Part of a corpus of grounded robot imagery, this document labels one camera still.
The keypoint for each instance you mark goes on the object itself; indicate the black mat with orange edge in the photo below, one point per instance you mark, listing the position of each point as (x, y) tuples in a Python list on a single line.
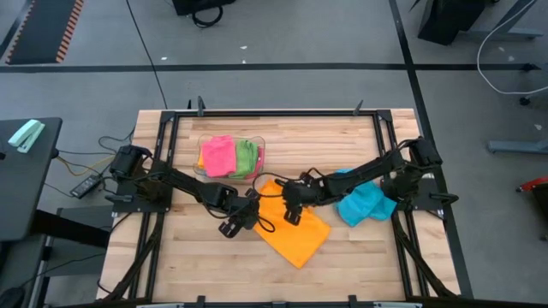
[(43, 30)]

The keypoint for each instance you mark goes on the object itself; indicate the pink microfiber towel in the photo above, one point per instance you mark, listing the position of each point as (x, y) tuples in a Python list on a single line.
[(261, 162), (218, 156)]

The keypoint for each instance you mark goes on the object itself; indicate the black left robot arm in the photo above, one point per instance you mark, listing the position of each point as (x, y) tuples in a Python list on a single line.
[(184, 186)]

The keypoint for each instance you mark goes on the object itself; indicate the dark grey round object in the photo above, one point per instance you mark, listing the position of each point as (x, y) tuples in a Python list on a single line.
[(10, 297)]

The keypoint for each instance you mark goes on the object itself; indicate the orange microfiber towel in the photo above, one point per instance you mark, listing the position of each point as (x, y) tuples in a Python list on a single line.
[(295, 239)]

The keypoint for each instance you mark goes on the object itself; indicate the orange towel with white label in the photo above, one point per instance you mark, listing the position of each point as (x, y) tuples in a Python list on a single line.
[(200, 161)]

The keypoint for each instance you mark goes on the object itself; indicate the grey desk foot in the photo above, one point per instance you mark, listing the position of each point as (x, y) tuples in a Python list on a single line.
[(518, 147)]

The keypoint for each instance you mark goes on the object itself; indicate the black computer case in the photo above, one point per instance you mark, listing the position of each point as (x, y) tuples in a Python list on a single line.
[(449, 17)]

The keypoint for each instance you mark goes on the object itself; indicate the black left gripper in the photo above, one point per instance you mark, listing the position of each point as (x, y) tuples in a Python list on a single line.
[(244, 214)]

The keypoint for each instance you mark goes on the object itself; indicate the blue microfiber towel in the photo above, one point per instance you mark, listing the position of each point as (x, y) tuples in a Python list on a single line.
[(364, 205)]

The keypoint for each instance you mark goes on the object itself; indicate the black power adapter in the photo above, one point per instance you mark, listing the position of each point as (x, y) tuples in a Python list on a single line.
[(85, 186)]

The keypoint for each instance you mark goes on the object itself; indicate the green microfiber towel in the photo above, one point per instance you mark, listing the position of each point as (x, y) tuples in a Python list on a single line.
[(246, 159)]

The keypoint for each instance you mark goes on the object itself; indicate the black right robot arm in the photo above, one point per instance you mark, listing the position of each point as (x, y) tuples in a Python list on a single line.
[(368, 169)]

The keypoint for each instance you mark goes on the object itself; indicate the black caster wheel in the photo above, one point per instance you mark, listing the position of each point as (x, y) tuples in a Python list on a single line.
[(524, 102)]

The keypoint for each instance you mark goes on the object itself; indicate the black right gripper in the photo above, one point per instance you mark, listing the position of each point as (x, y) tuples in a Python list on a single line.
[(304, 192)]

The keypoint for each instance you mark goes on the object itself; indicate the red object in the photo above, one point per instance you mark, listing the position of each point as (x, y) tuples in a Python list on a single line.
[(535, 184)]

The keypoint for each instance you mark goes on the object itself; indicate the black box on floor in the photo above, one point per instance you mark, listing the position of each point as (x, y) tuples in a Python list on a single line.
[(201, 5)]

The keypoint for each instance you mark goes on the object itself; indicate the grey desk frame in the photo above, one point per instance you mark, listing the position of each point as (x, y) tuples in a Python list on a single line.
[(505, 32)]

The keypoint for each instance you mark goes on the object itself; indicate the clear plastic bin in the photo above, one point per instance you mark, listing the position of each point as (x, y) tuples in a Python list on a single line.
[(261, 139)]

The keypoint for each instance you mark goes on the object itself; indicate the black side table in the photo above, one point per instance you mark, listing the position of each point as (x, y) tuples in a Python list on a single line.
[(25, 192)]

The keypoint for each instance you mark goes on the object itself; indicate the mint green stapler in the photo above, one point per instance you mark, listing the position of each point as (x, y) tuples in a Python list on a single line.
[(25, 136)]

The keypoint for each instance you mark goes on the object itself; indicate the silver aluminium rail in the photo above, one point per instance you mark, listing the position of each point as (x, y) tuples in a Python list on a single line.
[(398, 305), (158, 305)]

